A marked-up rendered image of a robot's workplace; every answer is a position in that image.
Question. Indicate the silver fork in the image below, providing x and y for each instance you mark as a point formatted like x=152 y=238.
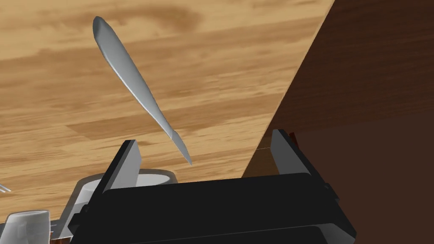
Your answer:
x=4 y=188

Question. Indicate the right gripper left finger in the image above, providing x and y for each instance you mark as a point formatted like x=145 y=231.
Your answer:
x=124 y=169

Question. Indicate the grey knife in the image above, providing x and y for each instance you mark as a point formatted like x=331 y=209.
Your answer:
x=129 y=76

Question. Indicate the white cup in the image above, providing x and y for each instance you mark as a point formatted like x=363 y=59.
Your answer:
x=25 y=227

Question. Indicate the white mug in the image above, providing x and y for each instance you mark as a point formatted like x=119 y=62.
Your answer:
x=84 y=200

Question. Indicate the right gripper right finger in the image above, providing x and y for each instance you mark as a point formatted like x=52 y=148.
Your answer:
x=288 y=157

